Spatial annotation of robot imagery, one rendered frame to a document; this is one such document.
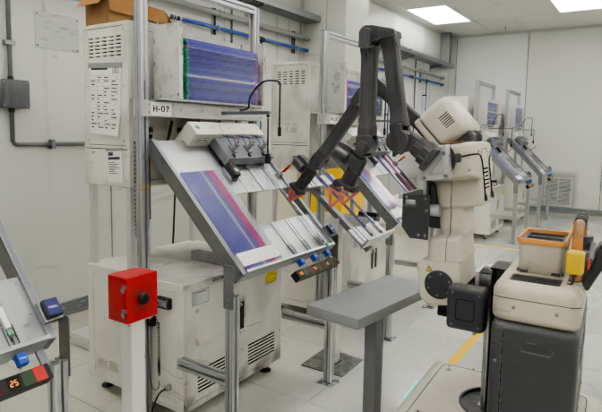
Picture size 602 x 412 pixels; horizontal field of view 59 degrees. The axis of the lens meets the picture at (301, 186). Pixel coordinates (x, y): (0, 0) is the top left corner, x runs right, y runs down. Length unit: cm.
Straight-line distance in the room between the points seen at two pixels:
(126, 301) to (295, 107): 211
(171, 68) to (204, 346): 121
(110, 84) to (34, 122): 127
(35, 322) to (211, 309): 103
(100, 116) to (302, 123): 146
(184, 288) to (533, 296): 133
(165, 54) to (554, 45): 807
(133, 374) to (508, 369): 122
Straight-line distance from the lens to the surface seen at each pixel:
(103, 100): 256
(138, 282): 186
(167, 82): 241
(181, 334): 235
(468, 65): 1009
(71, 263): 394
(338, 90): 355
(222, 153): 247
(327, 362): 282
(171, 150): 235
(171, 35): 242
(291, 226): 247
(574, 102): 969
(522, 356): 183
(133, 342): 194
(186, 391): 246
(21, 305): 160
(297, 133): 358
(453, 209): 197
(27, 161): 370
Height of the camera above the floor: 126
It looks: 6 degrees down
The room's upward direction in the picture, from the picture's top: 1 degrees clockwise
